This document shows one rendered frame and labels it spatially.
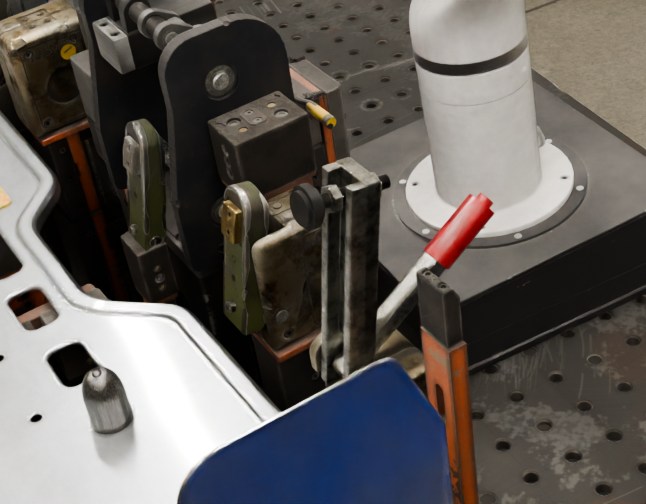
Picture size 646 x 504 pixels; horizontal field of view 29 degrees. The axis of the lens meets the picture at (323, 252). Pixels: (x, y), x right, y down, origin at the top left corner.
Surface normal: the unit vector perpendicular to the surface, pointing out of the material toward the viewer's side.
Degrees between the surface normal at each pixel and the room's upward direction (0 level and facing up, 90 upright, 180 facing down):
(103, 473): 0
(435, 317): 90
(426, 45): 92
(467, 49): 89
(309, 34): 0
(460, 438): 90
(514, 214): 4
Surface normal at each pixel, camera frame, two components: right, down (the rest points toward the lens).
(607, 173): -0.19, -0.77
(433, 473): 0.53, 0.47
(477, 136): -0.13, 0.63
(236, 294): -0.85, 0.25
